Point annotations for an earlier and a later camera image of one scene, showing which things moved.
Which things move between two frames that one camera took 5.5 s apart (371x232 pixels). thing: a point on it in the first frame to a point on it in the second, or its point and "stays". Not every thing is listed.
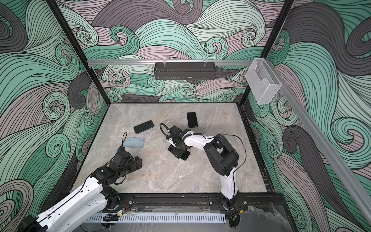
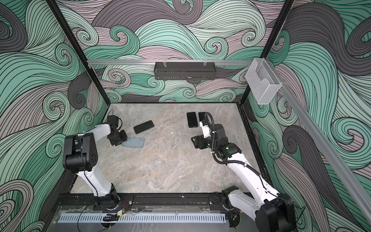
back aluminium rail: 152,62 stays
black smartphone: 185,155 to 201,116
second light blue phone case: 134,142 stays
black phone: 192,119 stays
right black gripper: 176,152 to 200,139
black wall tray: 185,70 stays
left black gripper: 134,166 to 123,137
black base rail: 187,202 stays
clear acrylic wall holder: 263,81 stays
